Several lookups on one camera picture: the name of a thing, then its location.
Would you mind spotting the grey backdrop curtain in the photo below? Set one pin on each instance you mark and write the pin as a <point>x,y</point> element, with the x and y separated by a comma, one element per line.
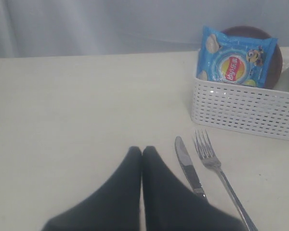
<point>38,28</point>

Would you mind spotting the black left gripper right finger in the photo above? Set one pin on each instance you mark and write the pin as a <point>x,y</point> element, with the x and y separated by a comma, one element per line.
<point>170,206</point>

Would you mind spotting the dark brown round plate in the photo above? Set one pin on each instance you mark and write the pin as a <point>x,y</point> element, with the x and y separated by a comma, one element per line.
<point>276,63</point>

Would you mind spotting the white perforated plastic basket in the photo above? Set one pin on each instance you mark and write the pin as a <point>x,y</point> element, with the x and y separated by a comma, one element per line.
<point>243,109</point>

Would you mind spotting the blue chips snack bag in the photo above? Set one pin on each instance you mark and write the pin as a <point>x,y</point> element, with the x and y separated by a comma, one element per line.
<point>241,55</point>

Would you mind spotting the silver metal fork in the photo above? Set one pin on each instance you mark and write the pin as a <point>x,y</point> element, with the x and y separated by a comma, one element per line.
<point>209,159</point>

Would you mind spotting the silver table knife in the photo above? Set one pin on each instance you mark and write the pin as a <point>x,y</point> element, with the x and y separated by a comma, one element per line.
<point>188,168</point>

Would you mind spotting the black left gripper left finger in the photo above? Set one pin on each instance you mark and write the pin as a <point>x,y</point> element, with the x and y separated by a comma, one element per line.
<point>115,206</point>

